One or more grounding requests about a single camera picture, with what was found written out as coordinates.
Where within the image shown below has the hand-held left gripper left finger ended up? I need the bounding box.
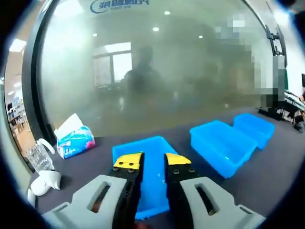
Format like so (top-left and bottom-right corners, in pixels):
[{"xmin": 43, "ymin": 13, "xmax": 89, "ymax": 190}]
[{"xmin": 41, "ymin": 150, "xmax": 145, "ymax": 229}]

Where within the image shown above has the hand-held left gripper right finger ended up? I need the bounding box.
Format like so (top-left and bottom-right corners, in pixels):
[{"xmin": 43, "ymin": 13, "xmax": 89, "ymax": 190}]
[{"xmin": 163, "ymin": 152, "xmax": 266, "ymax": 229}]

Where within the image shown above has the blue plastic bin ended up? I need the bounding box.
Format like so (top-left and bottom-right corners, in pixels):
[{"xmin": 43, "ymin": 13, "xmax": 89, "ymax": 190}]
[
  {"xmin": 189, "ymin": 120, "xmax": 258, "ymax": 179},
  {"xmin": 112, "ymin": 135, "xmax": 182, "ymax": 220},
  {"xmin": 233, "ymin": 113, "xmax": 276, "ymax": 150}
]

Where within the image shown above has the person's left hand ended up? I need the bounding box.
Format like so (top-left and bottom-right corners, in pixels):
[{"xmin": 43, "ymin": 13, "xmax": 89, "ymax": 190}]
[{"xmin": 134, "ymin": 220, "xmax": 157, "ymax": 229}]

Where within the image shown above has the tissue pack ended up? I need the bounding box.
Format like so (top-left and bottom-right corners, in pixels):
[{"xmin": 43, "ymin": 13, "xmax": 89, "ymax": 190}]
[{"xmin": 54, "ymin": 113, "xmax": 96, "ymax": 160}]

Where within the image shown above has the white game controller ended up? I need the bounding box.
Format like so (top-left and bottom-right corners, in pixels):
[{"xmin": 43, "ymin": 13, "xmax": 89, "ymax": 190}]
[{"xmin": 30, "ymin": 169, "xmax": 62, "ymax": 197}]

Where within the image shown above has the glass mug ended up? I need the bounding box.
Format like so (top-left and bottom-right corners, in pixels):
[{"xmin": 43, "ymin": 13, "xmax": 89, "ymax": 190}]
[{"xmin": 25, "ymin": 138, "xmax": 56, "ymax": 173}]

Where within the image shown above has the black monitor stand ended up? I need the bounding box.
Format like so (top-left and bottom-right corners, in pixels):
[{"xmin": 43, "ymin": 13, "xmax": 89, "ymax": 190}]
[{"xmin": 258, "ymin": 23, "xmax": 289, "ymax": 122}]

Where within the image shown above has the black glass wall frame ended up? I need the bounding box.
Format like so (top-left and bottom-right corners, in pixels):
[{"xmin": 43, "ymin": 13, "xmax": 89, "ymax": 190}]
[{"xmin": 21, "ymin": 0, "xmax": 62, "ymax": 172}]

